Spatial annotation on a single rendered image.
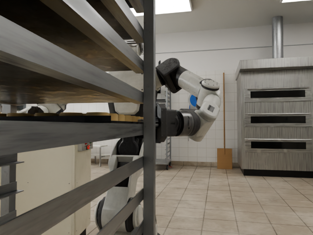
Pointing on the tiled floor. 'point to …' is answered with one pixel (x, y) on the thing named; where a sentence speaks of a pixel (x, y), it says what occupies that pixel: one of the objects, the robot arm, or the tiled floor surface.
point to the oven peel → (226, 163)
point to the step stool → (99, 153)
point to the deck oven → (275, 117)
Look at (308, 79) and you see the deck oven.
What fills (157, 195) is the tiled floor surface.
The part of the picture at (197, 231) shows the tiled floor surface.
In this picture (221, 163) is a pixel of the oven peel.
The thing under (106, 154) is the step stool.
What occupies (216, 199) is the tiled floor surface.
